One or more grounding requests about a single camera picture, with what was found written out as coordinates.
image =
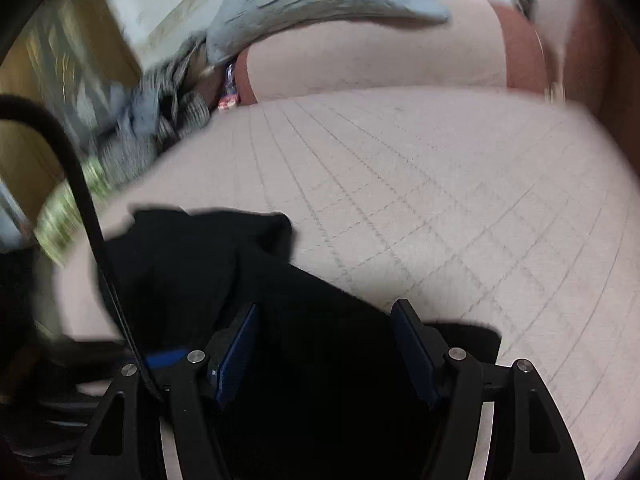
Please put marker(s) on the black pants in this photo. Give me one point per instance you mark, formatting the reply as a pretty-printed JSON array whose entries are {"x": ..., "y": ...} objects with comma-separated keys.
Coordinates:
[{"x": 300, "y": 360}]

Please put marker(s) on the houndstooth garment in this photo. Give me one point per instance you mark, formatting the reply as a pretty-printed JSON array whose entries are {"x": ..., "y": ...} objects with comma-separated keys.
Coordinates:
[{"x": 135, "y": 155}]

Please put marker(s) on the wooden cabinet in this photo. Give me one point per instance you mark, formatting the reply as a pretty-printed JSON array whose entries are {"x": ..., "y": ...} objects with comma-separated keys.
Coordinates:
[{"x": 45, "y": 75}]

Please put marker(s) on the green patterned cloth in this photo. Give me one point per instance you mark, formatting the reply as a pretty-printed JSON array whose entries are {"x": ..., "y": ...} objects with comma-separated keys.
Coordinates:
[{"x": 60, "y": 220}]

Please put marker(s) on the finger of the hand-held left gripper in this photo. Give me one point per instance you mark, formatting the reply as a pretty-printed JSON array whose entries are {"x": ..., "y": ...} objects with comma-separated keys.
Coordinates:
[{"x": 167, "y": 358}]

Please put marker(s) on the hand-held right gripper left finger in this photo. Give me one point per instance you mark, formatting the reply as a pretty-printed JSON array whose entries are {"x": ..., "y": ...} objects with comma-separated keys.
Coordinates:
[{"x": 235, "y": 355}]

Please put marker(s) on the colourful packet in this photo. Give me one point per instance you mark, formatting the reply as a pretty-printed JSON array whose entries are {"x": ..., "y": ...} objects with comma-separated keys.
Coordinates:
[{"x": 229, "y": 90}]

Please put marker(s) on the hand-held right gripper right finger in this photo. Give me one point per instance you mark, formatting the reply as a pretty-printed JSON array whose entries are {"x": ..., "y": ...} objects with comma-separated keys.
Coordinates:
[{"x": 415, "y": 355}]

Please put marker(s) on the pink quilted bed cover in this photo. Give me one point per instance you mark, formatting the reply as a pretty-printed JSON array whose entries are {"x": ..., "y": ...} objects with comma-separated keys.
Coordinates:
[{"x": 450, "y": 210}]

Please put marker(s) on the grey quilted blanket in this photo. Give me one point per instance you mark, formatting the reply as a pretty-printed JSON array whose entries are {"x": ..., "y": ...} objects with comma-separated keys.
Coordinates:
[{"x": 310, "y": 0}]

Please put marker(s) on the pink pillow with brown border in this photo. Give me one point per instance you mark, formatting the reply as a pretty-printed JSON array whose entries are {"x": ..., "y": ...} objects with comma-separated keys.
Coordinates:
[{"x": 380, "y": 50}]

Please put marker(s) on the grey-blue cloth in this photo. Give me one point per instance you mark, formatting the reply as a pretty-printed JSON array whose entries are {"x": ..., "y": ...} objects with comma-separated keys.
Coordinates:
[{"x": 135, "y": 115}]

